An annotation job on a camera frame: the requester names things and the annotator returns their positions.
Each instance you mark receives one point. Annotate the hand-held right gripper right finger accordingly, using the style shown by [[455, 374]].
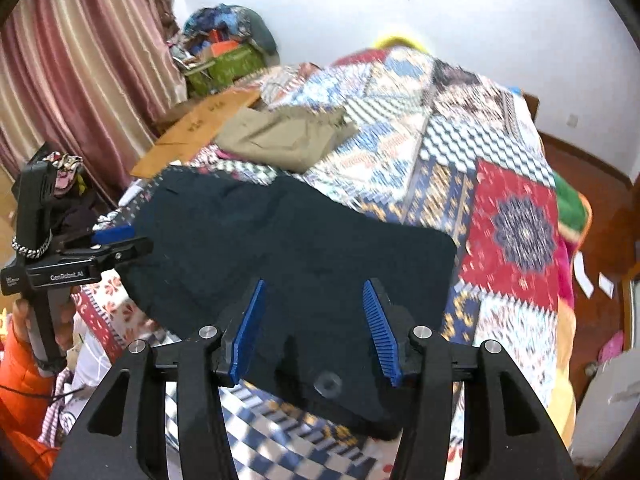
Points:
[[382, 330]]

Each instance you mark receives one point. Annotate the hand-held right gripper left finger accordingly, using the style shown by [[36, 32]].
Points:
[[247, 330]]

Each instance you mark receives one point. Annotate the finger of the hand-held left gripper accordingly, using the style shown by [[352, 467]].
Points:
[[125, 250], [115, 234]]

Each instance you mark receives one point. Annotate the black pants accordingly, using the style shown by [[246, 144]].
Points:
[[300, 260]]

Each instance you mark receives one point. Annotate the khaki pants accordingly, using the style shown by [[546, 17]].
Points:
[[285, 135]]

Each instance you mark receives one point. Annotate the person's left hand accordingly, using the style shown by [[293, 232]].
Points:
[[22, 320]]

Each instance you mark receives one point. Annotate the dark cloth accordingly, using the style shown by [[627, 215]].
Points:
[[75, 215]]

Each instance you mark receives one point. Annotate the floral bedsheet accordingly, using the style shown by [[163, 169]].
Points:
[[105, 310]]

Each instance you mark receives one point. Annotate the colourful printed cloth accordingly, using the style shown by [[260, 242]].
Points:
[[65, 172]]

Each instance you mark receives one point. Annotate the wooden lap table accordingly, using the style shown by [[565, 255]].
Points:
[[200, 120]]

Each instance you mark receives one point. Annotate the patchwork blanket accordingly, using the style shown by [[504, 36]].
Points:
[[500, 210]]

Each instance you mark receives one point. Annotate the striped curtain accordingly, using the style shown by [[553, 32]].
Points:
[[90, 60]]

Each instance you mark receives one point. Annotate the green storage bag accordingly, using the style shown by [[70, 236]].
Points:
[[230, 62]]

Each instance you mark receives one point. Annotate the white paper slip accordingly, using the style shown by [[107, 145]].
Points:
[[606, 284], [584, 274]]

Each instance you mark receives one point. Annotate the green fleece blanket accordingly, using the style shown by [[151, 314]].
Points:
[[572, 205]]

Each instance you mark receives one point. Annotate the pink cloth item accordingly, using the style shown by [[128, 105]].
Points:
[[611, 346]]

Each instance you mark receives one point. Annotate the pile of clothes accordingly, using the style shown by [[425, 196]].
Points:
[[225, 17]]

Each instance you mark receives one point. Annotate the wooden bed frame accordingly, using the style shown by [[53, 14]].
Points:
[[531, 105]]

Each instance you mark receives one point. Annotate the white wall outlet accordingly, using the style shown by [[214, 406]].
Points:
[[573, 121]]

